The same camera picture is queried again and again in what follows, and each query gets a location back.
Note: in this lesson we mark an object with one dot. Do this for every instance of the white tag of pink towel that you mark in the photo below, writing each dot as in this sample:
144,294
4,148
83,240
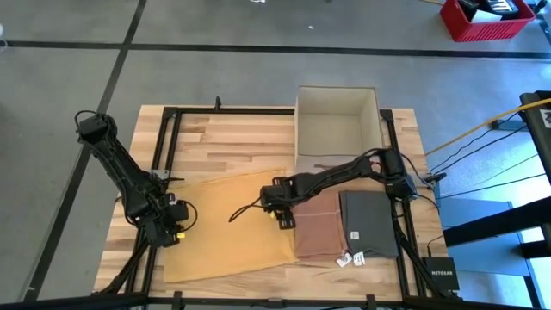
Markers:
344,260

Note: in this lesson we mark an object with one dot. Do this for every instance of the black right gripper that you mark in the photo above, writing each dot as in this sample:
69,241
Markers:
280,198

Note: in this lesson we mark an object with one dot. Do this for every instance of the white tag of grey towel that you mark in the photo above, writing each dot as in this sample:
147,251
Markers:
359,259

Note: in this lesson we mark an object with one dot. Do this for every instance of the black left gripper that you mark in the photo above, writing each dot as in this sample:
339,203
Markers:
170,224

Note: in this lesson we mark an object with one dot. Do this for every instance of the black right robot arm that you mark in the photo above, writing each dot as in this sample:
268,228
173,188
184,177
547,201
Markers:
344,170

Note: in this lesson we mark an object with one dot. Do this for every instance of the small black bracket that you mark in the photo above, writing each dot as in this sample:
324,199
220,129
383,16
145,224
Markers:
217,103

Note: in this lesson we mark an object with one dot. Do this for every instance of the beige fabric storage box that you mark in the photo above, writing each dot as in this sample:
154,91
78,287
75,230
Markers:
336,125

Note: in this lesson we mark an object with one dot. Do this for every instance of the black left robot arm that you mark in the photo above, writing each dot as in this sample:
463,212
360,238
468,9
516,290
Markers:
120,168

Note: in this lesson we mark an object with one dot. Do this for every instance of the black Netgear network switch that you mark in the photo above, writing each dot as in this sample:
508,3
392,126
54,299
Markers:
441,273

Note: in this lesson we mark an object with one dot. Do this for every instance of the red plastic crate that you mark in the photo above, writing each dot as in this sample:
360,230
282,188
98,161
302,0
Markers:
486,31

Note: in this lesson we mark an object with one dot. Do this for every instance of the pink towel with white lines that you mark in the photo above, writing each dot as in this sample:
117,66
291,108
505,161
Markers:
320,228

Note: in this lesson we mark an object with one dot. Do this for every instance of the dark grey towel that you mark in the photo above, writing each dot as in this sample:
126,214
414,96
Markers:
370,219

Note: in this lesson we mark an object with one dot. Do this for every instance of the grey power strip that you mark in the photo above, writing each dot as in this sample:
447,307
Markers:
512,125

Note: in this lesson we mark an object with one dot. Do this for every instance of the black metal stand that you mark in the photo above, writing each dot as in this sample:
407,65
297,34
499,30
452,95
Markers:
495,221

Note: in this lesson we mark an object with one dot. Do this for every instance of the yellow towel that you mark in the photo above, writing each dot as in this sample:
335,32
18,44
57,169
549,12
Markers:
228,232

